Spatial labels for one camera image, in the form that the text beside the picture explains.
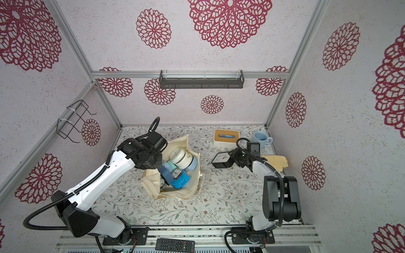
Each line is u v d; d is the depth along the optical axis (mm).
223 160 925
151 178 702
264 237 725
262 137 1062
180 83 895
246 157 775
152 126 674
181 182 853
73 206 393
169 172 873
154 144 571
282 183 439
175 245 702
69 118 757
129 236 686
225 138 1068
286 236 761
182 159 893
